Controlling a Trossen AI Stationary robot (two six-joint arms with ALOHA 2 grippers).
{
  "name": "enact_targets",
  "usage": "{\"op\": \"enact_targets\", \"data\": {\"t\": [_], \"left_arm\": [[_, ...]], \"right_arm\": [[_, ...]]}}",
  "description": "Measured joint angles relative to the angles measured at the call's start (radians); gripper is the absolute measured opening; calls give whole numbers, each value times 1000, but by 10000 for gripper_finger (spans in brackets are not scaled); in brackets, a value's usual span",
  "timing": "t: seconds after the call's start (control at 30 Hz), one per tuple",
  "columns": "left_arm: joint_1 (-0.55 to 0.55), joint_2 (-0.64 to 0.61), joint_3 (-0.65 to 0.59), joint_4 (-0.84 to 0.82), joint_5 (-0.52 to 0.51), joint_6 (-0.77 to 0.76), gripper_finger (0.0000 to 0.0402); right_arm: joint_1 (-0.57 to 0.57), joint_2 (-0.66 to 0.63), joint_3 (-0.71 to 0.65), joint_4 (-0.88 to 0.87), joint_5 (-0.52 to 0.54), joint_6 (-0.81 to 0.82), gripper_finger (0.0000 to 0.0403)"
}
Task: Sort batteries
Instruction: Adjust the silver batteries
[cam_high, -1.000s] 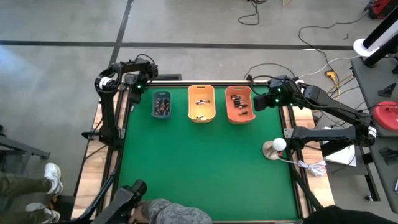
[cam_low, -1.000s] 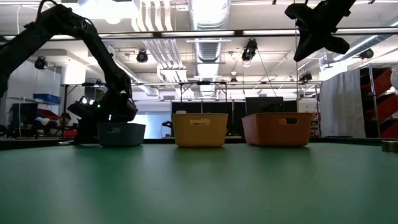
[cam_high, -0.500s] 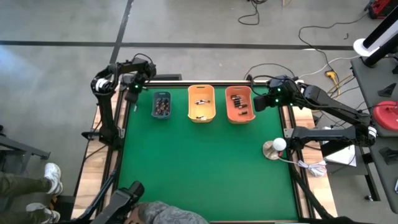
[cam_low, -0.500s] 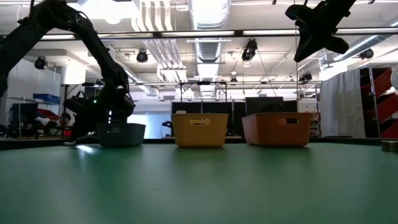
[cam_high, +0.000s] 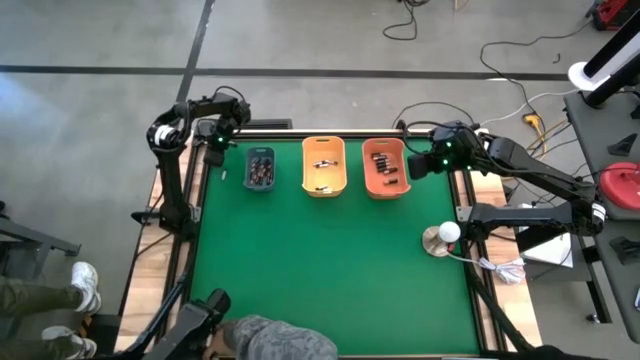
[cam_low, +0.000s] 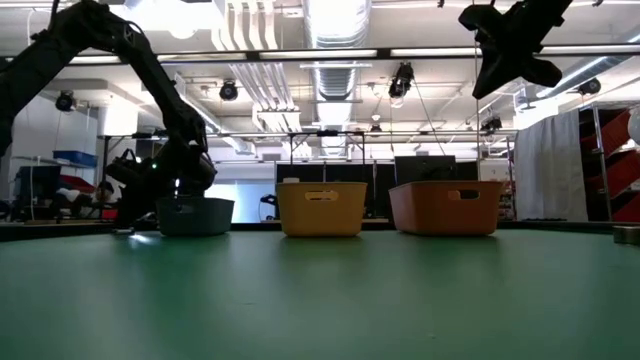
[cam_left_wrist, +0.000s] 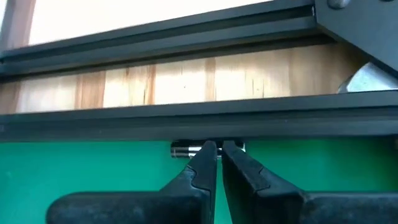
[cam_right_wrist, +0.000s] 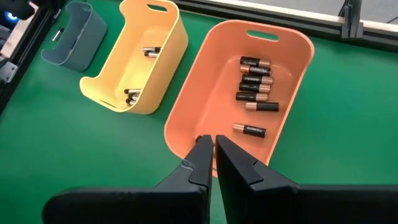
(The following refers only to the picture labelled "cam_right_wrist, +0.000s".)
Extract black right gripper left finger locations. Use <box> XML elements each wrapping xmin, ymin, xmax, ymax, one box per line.
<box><xmin>42</xmin><ymin>134</ymin><xmax>215</xmax><ymax>224</ymax></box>

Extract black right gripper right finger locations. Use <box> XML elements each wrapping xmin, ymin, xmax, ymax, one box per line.
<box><xmin>215</xmin><ymin>134</ymin><xmax>398</xmax><ymax>224</ymax></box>

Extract copper and black AA battery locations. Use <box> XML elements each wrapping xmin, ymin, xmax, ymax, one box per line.
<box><xmin>239</xmin><ymin>64</ymin><xmax>272</xmax><ymax>77</ymax></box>
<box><xmin>241</xmin><ymin>73</ymin><xmax>274</xmax><ymax>85</ymax></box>
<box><xmin>233</xmin><ymin>123</ymin><xmax>267</xmax><ymax>138</ymax></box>
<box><xmin>244</xmin><ymin>101</ymin><xmax>280</xmax><ymax>112</ymax></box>
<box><xmin>238</xmin><ymin>82</ymin><xmax>272</xmax><ymax>93</ymax></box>
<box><xmin>235</xmin><ymin>91</ymin><xmax>269</xmax><ymax>102</ymax></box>
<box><xmin>239</xmin><ymin>56</ymin><xmax>272</xmax><ymax>68</ymax></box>

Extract orange plastic bin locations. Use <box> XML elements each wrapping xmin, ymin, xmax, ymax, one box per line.
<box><xmin>164</xmin><ymin>19</ymin><xmax>315</xmax><ymax>178</ymax></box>

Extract yellow plastic bin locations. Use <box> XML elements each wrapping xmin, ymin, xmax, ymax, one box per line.
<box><xmin>79</xmin><ymin>0</ymin><xmax>190</xmax><ymax>115</ymax></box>

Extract grey-blue plastic bin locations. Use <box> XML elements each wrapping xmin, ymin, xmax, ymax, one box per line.
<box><xmin>40</xmin><ymin>1</ymin><xmax>108</xmax><ymax>73</ymax></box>

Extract green table mat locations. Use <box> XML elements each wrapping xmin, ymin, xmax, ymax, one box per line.
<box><xmin>0</xmin><ymin>0</ymin><xmax>398</xmax><ymax>224</ymax></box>

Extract grey metal mounting plate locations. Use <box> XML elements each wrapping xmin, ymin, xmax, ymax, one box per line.
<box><xmin>0</xmin><ymin>60</ymin><xmax>19</xmax><ymax>85</ymax></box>

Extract computer tower blue lights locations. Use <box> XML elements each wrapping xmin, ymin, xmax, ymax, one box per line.
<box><xmin>0</xmin><ymin>0</ymin><xmax>35</xmax><ymax>22</ymax></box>

